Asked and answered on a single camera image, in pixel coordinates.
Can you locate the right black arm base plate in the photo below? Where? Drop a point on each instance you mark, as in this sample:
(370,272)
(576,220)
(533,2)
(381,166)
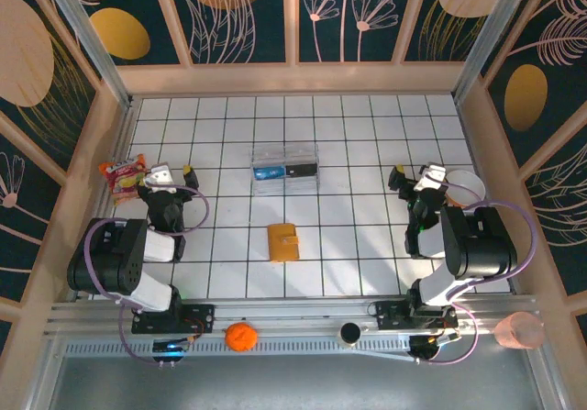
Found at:
(390,316)

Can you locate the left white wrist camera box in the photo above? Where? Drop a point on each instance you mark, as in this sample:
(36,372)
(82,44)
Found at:
(160,177)

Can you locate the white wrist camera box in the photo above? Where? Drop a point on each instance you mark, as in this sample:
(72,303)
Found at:
(431,176)
(160,177)

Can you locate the orange ball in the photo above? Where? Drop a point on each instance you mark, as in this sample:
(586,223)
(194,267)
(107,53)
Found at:
(240,336)

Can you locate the red snack packet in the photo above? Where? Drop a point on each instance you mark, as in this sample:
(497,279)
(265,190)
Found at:
(126,178)

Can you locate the yellow leather card holder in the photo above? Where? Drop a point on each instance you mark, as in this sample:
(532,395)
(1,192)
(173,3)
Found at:
(284,242)

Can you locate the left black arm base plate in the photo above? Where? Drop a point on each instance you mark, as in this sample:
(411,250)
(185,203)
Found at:
(202,318)

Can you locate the blue card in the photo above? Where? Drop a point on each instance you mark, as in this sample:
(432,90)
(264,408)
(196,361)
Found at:
(268,172)

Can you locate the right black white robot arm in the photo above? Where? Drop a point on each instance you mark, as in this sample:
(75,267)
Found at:
(481,245)

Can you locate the pink plastic cup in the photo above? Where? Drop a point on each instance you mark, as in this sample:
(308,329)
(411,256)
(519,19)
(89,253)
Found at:
(520,329)

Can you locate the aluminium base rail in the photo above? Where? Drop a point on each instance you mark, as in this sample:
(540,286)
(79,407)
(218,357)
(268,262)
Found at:
(298,311)

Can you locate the white bowl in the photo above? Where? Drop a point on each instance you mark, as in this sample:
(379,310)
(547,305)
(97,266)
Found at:
(465,177)

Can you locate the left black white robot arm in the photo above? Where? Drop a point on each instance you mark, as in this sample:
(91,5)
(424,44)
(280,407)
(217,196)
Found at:
(105,258)

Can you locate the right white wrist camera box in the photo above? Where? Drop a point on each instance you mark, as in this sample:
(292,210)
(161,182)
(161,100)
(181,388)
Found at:
(431,176)

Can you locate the clear acrylic card box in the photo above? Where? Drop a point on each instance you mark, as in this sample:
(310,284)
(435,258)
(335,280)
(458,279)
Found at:
(284,153)

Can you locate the small black controller board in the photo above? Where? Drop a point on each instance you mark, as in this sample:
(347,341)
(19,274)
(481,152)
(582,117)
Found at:
(169,346)
(426,346)

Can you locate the black card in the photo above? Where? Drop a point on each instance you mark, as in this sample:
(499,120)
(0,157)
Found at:
(301,170)

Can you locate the aluminium corner post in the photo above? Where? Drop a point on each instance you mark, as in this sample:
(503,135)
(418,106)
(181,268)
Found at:
(95,47)
(490,38)

